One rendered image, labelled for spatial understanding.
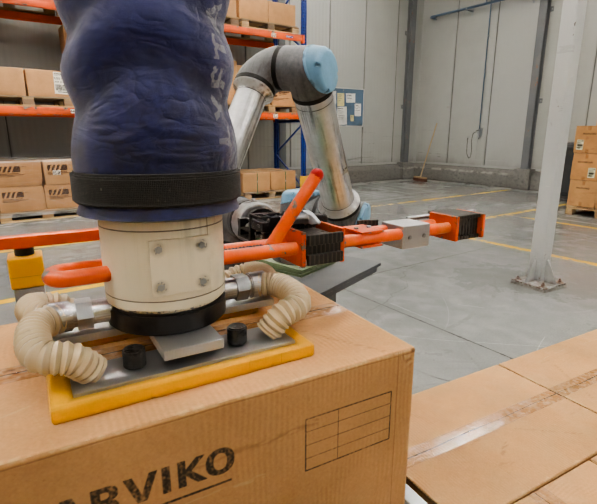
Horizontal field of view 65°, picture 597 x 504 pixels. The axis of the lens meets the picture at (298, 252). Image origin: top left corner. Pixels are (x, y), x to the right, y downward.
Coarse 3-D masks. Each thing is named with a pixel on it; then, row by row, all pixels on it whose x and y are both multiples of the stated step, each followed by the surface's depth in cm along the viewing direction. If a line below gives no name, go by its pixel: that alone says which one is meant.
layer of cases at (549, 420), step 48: (576, 336) 169; (480, 384) 137; (528, 384) 137; (576, 384) 137; (432, 432) 115; (480, 432) 115; (528, 432) 115; (576, 432) 115; (432, 480) 99; (480, 480) 99; (528, 480) 99; (576, 480) 99
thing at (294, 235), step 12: (300, 228) 83; (312, 228) 83; (324, 228) 82; (336, 228) 79; (288, 240) 78; (300, 240) 75; (312, 240) 74; (324, 240) 76; (336, 240) 77; (300, 252) 75; (312, 252) 76; (324, 252) 77; (336, 252) 77; (300, 264) 76; (312, 264) 75
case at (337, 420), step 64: (256, 320) 80; (320, 320) 80; (0, 384) 60; (256, 384) 60; (320, 384) 63; (384, 384) 68; (0, 448) 48; (64, 448) 48; (128, 448) 51; (192, 448) 55; (256, 448) 60; (320, 448) 65; (384, 448) 72
